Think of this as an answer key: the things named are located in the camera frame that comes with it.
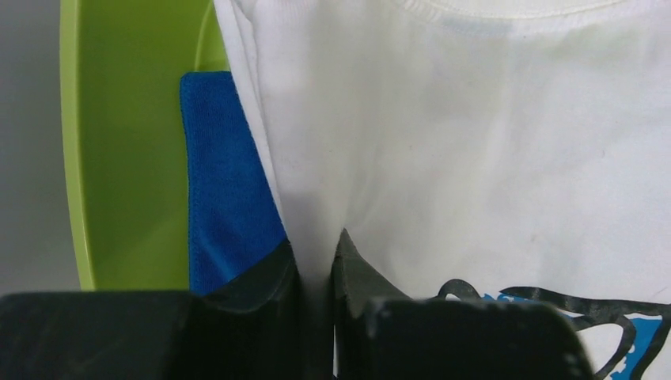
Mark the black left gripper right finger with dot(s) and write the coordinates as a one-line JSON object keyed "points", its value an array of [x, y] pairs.
{"points": [[381, 333]]}

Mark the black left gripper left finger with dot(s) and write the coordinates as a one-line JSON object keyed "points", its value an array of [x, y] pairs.
{"points": [[246, 330]]}

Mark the blue towel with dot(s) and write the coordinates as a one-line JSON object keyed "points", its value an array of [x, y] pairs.
{"points": [[233, 222]]}

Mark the white printed t-shirt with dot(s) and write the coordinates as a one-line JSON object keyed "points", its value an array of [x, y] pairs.
{"points": [[520, 146]]}

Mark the green plastic tray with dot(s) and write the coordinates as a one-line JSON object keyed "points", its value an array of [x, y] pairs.
{"points": [[121, 63]]}

